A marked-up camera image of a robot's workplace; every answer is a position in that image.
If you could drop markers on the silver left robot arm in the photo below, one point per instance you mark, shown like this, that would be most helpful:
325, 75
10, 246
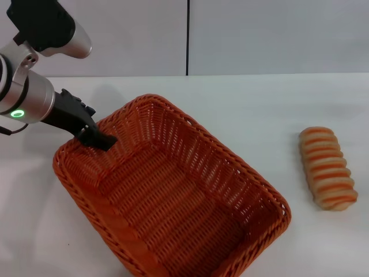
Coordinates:
31, 95

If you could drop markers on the striped orange cream bread roll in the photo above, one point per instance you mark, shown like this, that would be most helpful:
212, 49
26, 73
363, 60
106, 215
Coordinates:
327, 168

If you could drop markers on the orange woven plastic basket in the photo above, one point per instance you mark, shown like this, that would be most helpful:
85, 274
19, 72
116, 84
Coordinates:
178, 207

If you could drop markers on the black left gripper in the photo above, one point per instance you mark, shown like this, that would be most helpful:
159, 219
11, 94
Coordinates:
69, 115

